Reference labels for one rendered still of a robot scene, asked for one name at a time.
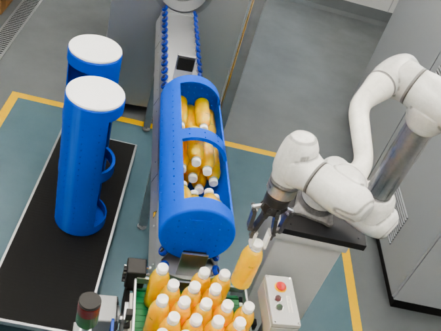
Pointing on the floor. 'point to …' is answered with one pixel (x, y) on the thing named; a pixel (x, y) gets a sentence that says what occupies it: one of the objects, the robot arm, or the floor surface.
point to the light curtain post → (253, 17)
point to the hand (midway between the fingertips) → (259, 238)
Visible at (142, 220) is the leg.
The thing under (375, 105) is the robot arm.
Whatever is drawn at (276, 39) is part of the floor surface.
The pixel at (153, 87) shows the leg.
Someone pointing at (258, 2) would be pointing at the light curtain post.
